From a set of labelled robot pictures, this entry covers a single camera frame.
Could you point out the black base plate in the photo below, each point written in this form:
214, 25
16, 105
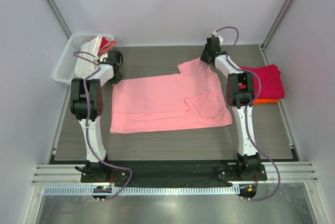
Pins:
172, 174

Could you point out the aluminium front rail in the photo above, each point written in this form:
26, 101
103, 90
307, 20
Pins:
65, 174

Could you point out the aluminium frame post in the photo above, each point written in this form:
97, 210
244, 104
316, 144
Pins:
277, 22
59, 18

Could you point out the left aluminium frame post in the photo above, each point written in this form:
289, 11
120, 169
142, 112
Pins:
59, 18

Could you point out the folded orange t shirt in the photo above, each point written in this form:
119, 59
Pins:
266, 101

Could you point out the white slotted cable duct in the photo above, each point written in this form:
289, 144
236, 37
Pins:
94, 190

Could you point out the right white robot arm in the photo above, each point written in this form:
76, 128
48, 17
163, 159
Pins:
240, 95

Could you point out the light pink t shirt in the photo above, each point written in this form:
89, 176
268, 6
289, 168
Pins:
191, 99

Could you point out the white plastic laundry basket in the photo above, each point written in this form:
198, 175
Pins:
64, 70

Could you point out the salmon pink t shirt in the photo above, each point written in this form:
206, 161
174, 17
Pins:
107, 47

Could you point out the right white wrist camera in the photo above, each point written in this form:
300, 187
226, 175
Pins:
217, 34

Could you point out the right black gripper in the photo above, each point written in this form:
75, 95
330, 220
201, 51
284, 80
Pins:
205, 58

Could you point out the folded magenta t shirt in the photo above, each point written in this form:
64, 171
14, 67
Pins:
271, 83

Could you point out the right aluminium frame post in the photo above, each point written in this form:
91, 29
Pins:
277, 22

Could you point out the crimson t shirt in basket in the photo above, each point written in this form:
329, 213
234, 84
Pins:
103, 42

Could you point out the white t shirt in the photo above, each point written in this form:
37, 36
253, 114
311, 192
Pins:
86, 63

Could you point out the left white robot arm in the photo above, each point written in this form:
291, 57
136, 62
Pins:
86, 104

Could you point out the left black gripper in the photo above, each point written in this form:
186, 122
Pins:
116, 76

